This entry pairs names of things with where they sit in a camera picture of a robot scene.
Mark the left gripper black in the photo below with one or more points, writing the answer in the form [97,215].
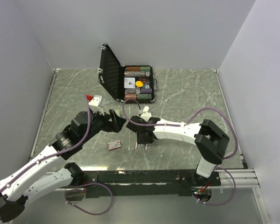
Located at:
[117,122]

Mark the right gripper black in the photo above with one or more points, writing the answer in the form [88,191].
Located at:
[140,140]

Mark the red white staple box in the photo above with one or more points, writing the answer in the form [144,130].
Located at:
[114,145]

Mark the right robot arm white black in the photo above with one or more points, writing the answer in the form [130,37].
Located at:
[210,140]

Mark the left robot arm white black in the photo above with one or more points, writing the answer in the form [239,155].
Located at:
[65,144]

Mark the black poker chip case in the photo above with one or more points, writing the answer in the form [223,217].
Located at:
[111,76]

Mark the white card deck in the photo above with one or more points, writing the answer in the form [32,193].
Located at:
[129,82]

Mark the yellow dealer button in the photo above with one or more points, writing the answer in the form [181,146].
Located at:
[139,84]

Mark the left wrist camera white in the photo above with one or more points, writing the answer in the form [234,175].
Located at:
[96,103]

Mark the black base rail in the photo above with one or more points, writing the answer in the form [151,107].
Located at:
[95,191]

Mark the aluminium frame rail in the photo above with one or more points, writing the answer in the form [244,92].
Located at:
[238,179]

